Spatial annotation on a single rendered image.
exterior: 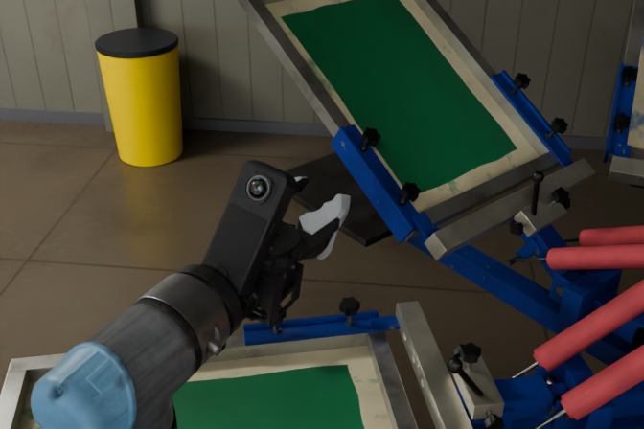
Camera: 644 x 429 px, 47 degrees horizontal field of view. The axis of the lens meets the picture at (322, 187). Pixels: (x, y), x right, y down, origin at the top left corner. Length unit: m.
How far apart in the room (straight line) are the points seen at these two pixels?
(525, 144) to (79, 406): 1.70
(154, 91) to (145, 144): 0.34
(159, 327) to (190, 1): 4.08
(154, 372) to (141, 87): 3.71
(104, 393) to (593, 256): 1.26
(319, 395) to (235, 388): 0.17
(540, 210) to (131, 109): 2.95
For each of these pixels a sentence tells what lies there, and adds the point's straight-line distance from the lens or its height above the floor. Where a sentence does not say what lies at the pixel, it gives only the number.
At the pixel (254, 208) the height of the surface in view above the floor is 1.73.
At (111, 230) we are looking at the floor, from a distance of 3.91.
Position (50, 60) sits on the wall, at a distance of 5.07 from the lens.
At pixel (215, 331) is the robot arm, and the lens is 0.61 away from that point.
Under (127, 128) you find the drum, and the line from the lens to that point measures 4.38.
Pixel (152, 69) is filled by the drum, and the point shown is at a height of 0.61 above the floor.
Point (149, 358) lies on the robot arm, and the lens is 0.56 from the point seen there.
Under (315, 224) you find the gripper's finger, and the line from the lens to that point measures 0.70.
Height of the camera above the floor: 2.06
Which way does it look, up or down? 30 degrees down
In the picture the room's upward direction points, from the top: straight up
